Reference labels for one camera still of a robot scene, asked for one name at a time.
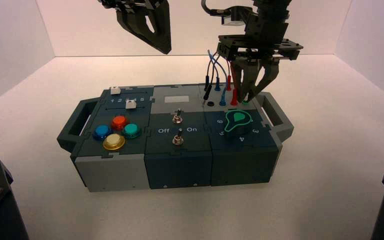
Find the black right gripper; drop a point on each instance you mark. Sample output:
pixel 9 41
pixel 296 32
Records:
pixel 265 33

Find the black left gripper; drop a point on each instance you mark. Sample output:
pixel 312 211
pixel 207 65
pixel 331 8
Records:
pixel 129 2

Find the green-rimmed rotary knob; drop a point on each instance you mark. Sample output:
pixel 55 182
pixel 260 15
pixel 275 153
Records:
pixel 237 122

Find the small white slider knob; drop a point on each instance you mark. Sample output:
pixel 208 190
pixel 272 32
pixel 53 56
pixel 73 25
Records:
pixel 115 90
pixel 130 105

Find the red push button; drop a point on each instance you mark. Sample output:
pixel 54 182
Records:
pixel 119 122

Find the teal push button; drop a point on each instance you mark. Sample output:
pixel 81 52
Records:
pixel 131 130

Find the blue push button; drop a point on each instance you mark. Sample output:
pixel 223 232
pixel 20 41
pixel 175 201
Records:
pixel 102 132

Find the dark blue grey task box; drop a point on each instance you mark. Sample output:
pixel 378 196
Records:
pixel 175 165

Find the yellow push button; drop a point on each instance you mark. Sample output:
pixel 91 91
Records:
pixel 114 141

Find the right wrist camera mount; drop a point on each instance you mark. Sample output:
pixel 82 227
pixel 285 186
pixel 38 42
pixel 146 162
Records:
pixel 233 18

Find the metal toggle switch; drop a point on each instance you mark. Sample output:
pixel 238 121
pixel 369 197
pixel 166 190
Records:
pixel 177 117
pixel 178 138

